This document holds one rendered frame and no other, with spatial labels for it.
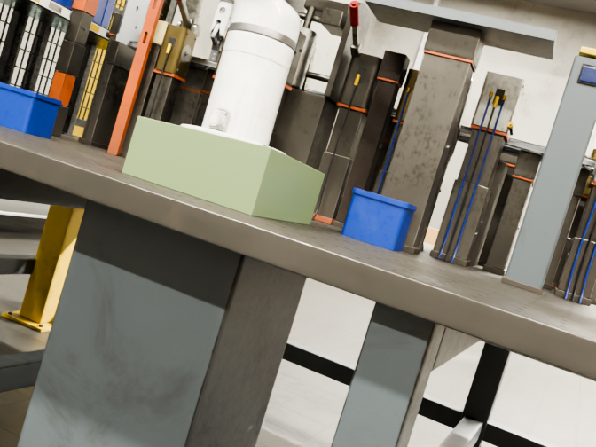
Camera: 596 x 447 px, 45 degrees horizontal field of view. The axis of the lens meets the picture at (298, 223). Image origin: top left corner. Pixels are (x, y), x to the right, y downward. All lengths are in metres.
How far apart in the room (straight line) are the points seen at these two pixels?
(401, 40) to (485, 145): 9.24
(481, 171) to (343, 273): 0.75
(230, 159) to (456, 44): 0.56
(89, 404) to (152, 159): 0.41
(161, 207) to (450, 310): 0.40
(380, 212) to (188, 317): 0.42
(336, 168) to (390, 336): 0.76
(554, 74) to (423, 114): 8.92
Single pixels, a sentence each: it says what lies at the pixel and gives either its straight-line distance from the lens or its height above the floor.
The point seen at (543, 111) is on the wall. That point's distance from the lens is 10.24.
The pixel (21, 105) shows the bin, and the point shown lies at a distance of 1.70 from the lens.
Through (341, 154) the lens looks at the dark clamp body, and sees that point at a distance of 1.61.
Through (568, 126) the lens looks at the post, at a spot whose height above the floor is 1.01.
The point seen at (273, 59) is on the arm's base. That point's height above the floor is 0.95.
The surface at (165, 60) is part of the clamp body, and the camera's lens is 1.86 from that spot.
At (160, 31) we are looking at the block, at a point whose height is 1.04.
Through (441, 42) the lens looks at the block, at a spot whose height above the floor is 1.11.
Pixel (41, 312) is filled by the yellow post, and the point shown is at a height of 0.05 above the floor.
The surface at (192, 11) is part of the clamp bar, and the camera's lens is 1.91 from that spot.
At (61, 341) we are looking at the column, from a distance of 1.26.
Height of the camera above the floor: 0.77
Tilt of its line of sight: 3 degrees down
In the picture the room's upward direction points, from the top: 17 degrees clockwise
